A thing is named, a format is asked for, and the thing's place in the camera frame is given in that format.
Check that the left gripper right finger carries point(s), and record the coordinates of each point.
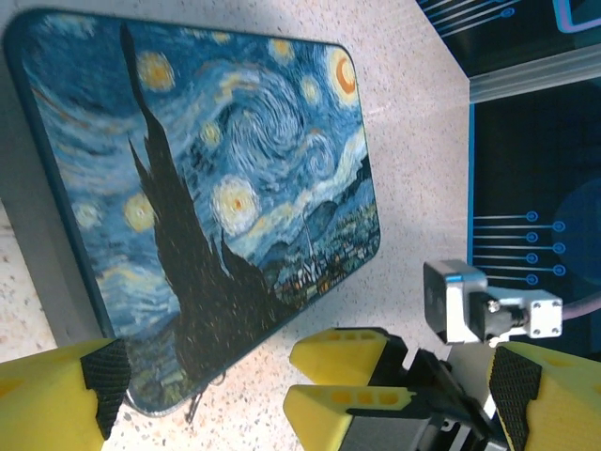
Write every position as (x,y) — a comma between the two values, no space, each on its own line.
(563,409)

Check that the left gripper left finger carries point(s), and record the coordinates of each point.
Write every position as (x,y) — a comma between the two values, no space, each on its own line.
(42,404)

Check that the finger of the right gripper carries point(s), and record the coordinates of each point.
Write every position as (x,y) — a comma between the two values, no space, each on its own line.
(338,357)
(319,418)

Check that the starry night print case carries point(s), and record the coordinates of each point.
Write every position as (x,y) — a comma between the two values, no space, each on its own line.
(211,164)

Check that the black zipper pull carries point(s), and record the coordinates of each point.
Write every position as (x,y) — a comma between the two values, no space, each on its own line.
(193,408)

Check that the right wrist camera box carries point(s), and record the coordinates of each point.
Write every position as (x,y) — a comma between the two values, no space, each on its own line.
(462,300)

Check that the side rail with blue trim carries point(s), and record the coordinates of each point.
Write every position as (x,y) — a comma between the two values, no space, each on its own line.
(471,188)

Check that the aluminium frame post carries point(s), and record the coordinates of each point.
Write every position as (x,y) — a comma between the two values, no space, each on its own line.
(540,70)

